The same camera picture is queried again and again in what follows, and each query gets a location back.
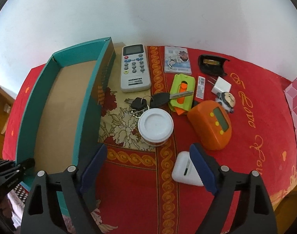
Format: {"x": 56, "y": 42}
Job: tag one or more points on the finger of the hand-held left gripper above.
{"x": 26, "y": 165}

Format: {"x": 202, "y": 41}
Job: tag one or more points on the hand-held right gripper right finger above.
{"x": 203, "y": 168}

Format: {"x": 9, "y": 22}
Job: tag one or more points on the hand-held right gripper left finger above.
{"x": 94, "y": 168}

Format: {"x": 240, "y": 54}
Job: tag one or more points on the white earbuds case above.
{"x": 181, "y": 168}

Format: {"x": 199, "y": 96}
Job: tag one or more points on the orange digital timer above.
{"x": 207, "y": 126}

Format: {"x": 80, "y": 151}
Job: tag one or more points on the white lidded jar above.
{"x": 155, "y": 124}

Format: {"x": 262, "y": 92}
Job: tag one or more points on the teal cardboard box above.
{"x": 65, "y": 102}

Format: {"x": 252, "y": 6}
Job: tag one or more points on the monkey figurine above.
{"x": 227, "y": 100}

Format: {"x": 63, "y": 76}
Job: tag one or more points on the white charger plug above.
{"x": 221, "y": 85}

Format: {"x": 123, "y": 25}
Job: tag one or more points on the green orange utility knife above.
{"x": 185, "y": 80}

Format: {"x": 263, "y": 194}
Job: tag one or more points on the black case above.
{"x": 211, "y": 71}

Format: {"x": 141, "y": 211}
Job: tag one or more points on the white remote control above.
{"x": 135, "y": 78}

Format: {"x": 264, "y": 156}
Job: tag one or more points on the cartoon card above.
{"x": 177, "y": 61}

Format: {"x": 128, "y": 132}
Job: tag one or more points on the black white dotted cloth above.
{"x": 20, "y": 195}

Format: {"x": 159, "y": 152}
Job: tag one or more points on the red patterned cloth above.
{"x": 248, "y": 151}

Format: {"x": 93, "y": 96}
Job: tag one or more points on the bunch of keys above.
{"x": 160, "y": 100}

